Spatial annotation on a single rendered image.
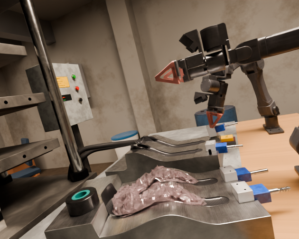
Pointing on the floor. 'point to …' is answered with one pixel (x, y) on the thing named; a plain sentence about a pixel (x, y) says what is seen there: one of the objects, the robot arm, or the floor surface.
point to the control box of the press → (67, 87)
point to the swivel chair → (27, 168)
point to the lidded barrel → (130, 135)
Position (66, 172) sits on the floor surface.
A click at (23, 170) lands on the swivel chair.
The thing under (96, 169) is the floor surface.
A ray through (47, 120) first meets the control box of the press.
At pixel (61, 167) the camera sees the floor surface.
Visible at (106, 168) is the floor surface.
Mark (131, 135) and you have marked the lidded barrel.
